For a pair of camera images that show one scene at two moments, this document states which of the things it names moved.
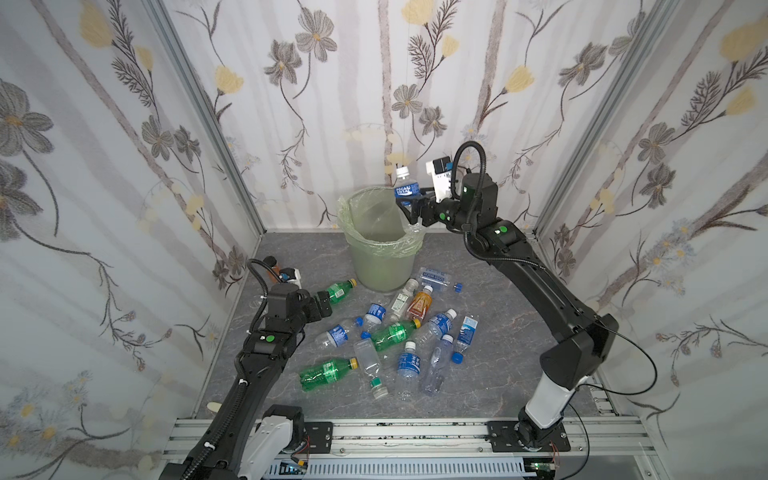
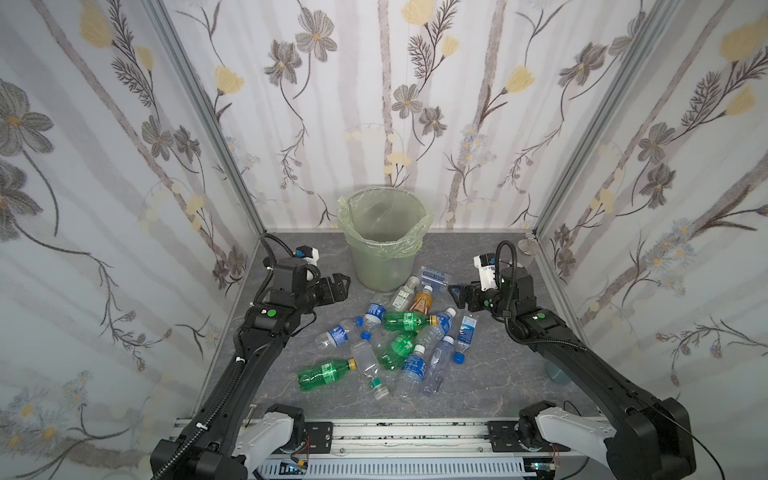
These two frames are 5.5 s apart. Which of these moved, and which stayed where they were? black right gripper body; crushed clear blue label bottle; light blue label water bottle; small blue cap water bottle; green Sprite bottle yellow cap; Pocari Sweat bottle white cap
Moved: green Sprite bottle yellow cap; black right gripper body
Stayed: light blue label water bottle; small blue cap water bottle; crushed clear blue label bottle; Pocari Sweat bottle white cap
